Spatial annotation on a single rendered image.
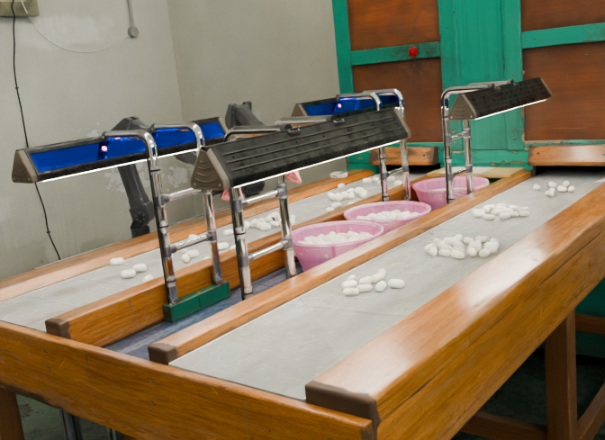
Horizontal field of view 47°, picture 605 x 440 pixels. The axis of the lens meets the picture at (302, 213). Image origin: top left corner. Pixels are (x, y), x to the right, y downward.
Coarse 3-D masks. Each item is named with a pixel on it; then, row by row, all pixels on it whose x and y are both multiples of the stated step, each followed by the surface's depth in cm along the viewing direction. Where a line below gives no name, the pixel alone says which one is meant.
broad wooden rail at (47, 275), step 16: (352, 176) 291; (368, 176) 298; (288, 192) 267; (304, 192) 266; (320, 192) 271; (256, 208) 244; (272, 208) 249; (192, 224) 225; (224, 224) 230; (128, 240) 211; (144, 240) 209; (176, 240) 214; (80, 256) 197; (96, 256) 195; (112, 256) 197; (128, 256) 200; (32, 272) 185; (48, 272) 184; (64, 272) 185; (80, 272) 187; (0, 288) 173; (16, 288) 174; (32, 288) 177
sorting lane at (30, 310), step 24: (336, 192) 271; (264, 216) 239; (312, 216) 231; (144, 264) 192; (192, 264) 187; (48, 288) 178; (72, 288) 175; (96, 288) 173; (120, 288) 171; (0, 312) 161; (24, 312) 160; (48, 312) 158
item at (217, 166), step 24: (336, 120) 143; (360, 120) 148; (384, 120) 156; (216, 144) 116; (240, 144) 120; (264, 144) 124; (288, 144) 128; (312, 144) 133; (336, 144) 138; (360, 144) 144; (384, 144) 151; (216, 168) 113; (240, 168) 117; (264, 168) 121; (288, 168) 126
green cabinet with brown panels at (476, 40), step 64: (384, 0) 283; (448, 0) 266; (512, 0) 251; (576, 0) 239; (384, 64) 290; (448, 64) 271; (512, 64) 256; (576, 64) 244; (512, 128) 262; (576, 128) 249
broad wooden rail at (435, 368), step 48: (528, 240) 167; (576, 240) 167; (480, 288) 137; (528, 288) 143; (576, 288) 172; (384, 336) 119; (432, 336) 117; (480, 336) 125; (528, 336) 146; (336, 384) 102; (384, 384) 101; (432, 384) 112; (480, 384) 128; (384, 432) 101; (432, 432) 113
